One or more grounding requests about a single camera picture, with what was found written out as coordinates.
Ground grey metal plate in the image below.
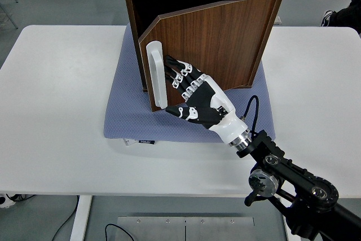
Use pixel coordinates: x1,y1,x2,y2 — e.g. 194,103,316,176
116,216,256,241

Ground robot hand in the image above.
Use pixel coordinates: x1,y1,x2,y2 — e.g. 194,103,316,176
164,54,249,144

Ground white door handle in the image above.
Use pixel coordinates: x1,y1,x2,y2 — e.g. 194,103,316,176
145,41,169,109

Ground person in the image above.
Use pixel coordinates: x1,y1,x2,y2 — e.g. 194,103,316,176
320,0,361,34

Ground brown wooden cabinet door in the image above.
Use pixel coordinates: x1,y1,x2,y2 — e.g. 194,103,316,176
138,0,279,113

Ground blue-grey textured cushion mat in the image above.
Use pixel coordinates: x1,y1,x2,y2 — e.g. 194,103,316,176
103,24,277,144

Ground white power strip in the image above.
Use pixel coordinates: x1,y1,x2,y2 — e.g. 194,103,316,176
0,192,21,209

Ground grey metal rack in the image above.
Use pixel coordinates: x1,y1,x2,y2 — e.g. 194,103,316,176
0,0,20,30

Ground black floor cable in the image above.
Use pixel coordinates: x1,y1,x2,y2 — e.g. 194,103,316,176
104,223,134,241
51,195,81,241

